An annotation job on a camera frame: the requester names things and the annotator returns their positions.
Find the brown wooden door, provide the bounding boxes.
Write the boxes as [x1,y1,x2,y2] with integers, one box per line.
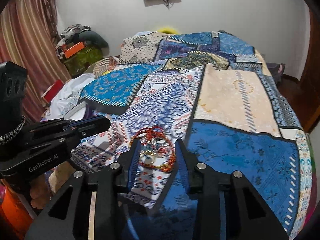
[299,11,319,132]

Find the pile of clothes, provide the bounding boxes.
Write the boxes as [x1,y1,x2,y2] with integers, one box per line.
[55,24,108,56]

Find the dark bag on floor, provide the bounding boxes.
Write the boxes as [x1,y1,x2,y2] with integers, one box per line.
[266,62,285,84]

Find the blue patchwork bedspread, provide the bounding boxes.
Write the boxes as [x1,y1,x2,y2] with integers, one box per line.
[73,31,312,239]

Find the white cloth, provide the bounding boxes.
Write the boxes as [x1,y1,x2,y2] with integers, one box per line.
[42,73,95,121]

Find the yellow plush item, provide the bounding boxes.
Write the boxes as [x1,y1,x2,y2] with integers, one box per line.
[157,26,179,35]

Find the striped pink curtain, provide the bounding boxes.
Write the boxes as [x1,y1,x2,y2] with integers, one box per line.
[1,0,71,122]

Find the orange sleeve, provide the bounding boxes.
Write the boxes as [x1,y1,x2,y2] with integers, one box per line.
[1,185,33,239]

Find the orange box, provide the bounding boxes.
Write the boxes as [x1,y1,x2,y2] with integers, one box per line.
[64,42,85,59]

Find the red orange beaded bracelets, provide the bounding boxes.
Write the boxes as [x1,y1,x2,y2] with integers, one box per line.
[130,125,177,173]

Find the black coiled cable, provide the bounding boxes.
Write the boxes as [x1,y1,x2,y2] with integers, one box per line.
[0,114,27,146]

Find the striped orange pillow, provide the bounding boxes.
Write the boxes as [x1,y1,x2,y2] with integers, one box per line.
[93,56,119,79]

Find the white purple jewelry box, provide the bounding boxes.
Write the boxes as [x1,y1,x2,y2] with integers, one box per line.
[63,101,93,121]

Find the green patterned cloth cabinet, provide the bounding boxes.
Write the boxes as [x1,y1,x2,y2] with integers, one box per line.
[64,46,103,77]

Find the red box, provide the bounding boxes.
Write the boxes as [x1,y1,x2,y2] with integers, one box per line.
[41,80,64,103]

